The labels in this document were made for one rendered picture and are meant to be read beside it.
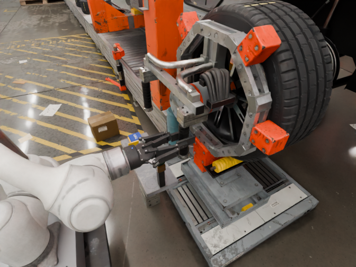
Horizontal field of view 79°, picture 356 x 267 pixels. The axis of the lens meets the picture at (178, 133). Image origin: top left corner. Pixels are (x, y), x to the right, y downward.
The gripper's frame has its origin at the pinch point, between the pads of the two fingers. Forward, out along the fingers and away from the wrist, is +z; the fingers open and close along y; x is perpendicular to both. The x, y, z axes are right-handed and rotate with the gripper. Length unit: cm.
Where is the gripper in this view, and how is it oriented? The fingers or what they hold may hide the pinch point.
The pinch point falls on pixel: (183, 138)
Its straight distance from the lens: 73.5
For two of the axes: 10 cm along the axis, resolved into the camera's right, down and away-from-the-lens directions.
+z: 8.8, -3.1, 3.5
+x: -0.1, -7.6, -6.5
